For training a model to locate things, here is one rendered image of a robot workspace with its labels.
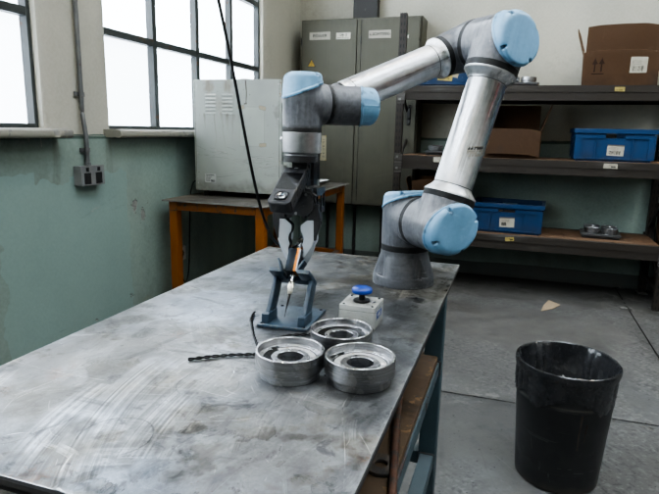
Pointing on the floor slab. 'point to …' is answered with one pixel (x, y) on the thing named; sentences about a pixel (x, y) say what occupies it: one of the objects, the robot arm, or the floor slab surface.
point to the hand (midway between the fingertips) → (296, 258)
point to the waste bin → (563, 414)
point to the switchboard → (364, 192)
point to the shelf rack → (570, 95)
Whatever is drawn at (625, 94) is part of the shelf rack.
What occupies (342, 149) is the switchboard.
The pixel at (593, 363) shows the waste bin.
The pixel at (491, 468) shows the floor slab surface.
